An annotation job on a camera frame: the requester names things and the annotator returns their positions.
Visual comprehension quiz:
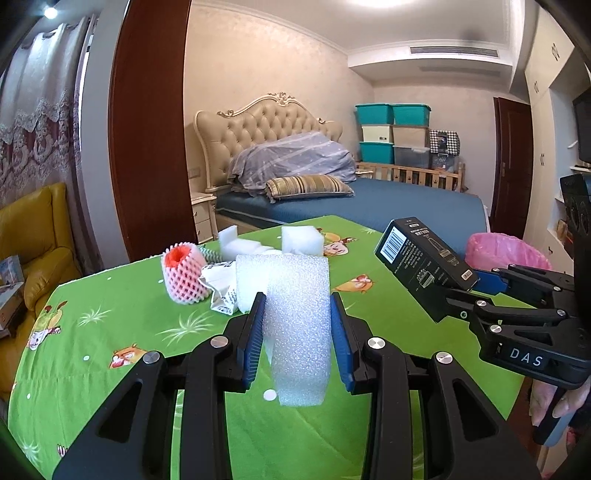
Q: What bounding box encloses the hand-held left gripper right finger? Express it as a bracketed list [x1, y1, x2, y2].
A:
[330, 292, 542, 480]

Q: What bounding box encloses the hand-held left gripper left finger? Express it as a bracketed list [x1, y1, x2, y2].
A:
[52, 292, 269, 480]

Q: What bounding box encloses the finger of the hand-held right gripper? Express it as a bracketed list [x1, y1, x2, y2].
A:
[473, 263, 577, 306]
[431, 286, 570, 335]

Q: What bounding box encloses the waste bin with pink liner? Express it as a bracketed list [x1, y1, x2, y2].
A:
[465, 232, 552, 273]

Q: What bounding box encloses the white foam sheet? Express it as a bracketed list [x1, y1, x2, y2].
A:
[235, 253, 332, 408]

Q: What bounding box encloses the white printed paper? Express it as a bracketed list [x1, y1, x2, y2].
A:
[198, 260, 238, 317]

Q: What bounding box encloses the red foam fruit net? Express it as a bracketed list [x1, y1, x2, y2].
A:
[161, 242, 214, 305]

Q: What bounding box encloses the black product box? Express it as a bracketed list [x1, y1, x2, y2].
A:
[374, 217, 479, 301]

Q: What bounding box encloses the angled white foam piece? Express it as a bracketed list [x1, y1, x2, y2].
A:
[218, 225, 252, 259]

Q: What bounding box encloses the white foam block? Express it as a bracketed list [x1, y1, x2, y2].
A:
[281, 225, 323, 256]

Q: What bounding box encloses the person's right hand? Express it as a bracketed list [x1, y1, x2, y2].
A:
[527, 379, 591, 430]

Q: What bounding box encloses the green cartoon printed tablecloth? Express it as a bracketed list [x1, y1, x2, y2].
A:
[7, 215, 532, 480]

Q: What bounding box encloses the dark wooden door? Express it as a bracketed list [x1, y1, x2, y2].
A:
[490, 97, 533, 236]

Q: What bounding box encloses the white nightstand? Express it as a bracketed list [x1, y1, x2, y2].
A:
[191, 191, 218, 244]

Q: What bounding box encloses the bed with blue sheet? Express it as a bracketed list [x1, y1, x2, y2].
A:
[215, 178, 490, 259]

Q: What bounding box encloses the brown striped pillow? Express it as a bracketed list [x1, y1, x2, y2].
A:
[265, 174, 355, 201]

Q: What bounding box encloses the checkered storage bag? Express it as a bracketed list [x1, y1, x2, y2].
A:
[428, 130, 461, 155]

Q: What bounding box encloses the black television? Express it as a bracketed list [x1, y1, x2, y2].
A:
[573, 87, 591, 163]

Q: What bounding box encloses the clear grey storage box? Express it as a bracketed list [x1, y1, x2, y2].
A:
[393, 146, 430, 168]

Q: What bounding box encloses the beige storage box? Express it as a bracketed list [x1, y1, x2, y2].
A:
[392, 126, 430, 148]

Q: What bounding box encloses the grey-blue striped duvet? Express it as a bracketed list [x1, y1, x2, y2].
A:
[228, 130, 357, 195]

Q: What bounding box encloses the teal storage box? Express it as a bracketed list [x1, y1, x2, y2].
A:
[392, 104, 432, 127]
[359, 141, 395, 164]
[355, 104, 394, 126]

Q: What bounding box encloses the cream storage box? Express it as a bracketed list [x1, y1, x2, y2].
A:
[361, 124, 394, 144]

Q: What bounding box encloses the cream built-in wardrobe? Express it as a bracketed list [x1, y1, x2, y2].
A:
[524, 18, 591, 287]

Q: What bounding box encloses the beige tufted headboard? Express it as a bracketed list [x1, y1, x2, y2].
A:
[193, 92, 343, 195]

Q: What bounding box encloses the yellow leather armchair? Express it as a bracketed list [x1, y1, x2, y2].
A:
[0, 182, 86, 402]

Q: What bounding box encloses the ceiling air vent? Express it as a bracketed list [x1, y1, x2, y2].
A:
[409, 46, 500, 57]

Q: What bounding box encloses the white flat cardboard box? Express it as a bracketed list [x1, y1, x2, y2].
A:
[0, 281, 26, 330]

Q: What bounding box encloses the small blue white box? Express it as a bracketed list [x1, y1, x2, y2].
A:
[0, 256, 24, 287]

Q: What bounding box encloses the patterned lace curtain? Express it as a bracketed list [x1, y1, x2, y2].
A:
[0, 14, 100, 217]

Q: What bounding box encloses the wooden crib rail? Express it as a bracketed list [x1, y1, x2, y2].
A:
[355, 161, 467, 193]

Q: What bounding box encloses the red-brown wooden door frame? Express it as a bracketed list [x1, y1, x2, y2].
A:
[108, 0, 194, 274]

